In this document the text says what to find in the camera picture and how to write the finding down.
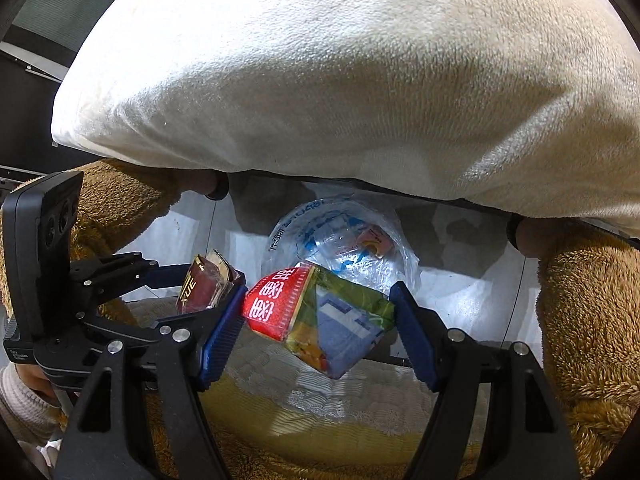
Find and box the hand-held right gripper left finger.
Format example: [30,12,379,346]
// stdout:
[52,287,247,480]

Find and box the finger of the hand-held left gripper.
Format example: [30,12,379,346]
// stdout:
[70,252,195,307]
[80,274,249,356]

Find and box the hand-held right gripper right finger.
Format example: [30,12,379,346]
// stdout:
[389,281,583,480]

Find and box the brown snack packet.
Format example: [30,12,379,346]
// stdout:
[176,249,247,316]

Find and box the round bin clear bag liner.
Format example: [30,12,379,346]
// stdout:
[262,199,422,307]

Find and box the pink and green snack packet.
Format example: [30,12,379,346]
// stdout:
[242,262,397,380]

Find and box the black board panel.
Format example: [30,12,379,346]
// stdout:
[0,40,66,173]

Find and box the black-framed frosted glass door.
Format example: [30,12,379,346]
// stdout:
[0,0,146,81]

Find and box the bed with cream blanket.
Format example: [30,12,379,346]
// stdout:
[50,0,640,251]

